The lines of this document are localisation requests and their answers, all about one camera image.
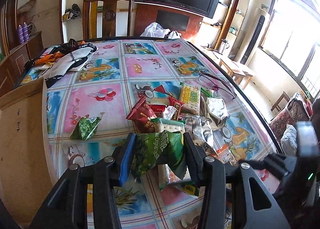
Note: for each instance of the yellow cracker packet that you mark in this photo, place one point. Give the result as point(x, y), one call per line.
point(190, 97)

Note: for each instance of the wooden side table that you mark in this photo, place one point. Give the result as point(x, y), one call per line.
point(240, 73)

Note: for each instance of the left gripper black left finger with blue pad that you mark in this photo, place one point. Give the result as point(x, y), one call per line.
point(66, 204)

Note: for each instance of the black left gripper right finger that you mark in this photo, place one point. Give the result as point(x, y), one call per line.
point(253, 206)

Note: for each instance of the small green snack packet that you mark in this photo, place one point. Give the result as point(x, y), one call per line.
point(85, 128)

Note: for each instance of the wooden cabinet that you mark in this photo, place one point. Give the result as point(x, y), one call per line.
point(12, 66)

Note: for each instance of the purple rimmed eyeglasses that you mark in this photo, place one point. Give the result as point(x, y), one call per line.
point(225, 87)

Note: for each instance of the steel kettle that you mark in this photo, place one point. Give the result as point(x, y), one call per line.
point(223, 46)

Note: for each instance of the black white cloth bag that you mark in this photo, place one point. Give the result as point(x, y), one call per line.
point(56, 63)

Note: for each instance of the cardboard box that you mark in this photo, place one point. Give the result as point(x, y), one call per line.
point(27, 170)

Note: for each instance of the red white snack packet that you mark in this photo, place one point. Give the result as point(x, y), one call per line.
point(163, 111)

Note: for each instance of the right purple bottle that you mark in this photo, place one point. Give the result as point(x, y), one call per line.
point(25, 32)

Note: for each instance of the wooden chair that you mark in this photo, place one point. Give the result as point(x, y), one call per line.
point(109, 18)

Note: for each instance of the red long snack packet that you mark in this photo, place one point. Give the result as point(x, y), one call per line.
point(177, 104)

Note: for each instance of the orange snack packet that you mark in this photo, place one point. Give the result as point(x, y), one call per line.
point(225, 156)

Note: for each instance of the dark red snack packet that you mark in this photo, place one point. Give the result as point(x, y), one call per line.
point(142, 115)

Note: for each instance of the white plastic bag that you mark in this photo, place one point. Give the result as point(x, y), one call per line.
point(156, 30)

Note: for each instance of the colourful patterned tablecloth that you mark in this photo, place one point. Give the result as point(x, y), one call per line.
point(109, 85)

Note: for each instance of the green white cracker packet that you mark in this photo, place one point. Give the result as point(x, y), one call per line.
point(162, 124)

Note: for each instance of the silver foil snack packet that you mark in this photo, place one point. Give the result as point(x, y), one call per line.
point(215, 110)

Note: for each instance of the purple bottle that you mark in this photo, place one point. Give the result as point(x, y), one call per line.
point(20, 34)
point(25, 32)

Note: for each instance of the left purple bottle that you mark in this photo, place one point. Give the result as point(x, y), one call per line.
point(20, 34)

